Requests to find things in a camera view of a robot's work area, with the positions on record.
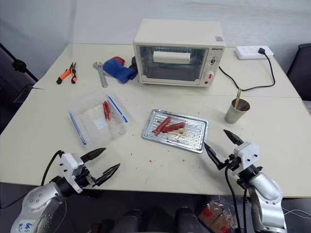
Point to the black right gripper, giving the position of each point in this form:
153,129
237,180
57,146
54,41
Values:
232,163

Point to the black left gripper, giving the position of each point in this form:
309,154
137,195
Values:
83,178

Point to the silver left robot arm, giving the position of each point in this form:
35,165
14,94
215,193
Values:
36,206

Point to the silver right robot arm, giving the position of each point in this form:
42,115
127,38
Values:
267,194

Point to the silver metal baking tray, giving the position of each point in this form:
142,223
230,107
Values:
192,136

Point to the stainless steel cup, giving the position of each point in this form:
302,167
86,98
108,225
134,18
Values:
235,114

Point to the clear plastic zip bag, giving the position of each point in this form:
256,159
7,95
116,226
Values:
97,123

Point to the red sausage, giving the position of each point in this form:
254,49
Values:
162,125
173,127

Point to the dark rounded shape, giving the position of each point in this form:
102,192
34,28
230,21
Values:
132,221
184,219

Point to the cardboard box red tape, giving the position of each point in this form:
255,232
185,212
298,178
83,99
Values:
216,216

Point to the silver adjustable wrench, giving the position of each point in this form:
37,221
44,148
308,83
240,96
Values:
102,75

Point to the blue cloth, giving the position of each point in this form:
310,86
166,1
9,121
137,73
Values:
116,69

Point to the orange black pliers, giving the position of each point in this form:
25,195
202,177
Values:
63,74

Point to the white power strip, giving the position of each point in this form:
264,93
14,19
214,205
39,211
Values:
247,52

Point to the black object beside oven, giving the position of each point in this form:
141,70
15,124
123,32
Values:
133,64

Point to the red object under cloth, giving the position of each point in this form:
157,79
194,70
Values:
119,59

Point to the black office chair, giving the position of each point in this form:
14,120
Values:
300,65

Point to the cream toaster oven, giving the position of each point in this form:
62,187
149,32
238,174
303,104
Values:
175,34

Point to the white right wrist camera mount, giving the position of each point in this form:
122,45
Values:
246,155

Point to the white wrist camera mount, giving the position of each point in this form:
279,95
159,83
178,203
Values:
69,165
246,155

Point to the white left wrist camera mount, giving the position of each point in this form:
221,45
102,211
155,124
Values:
69,165

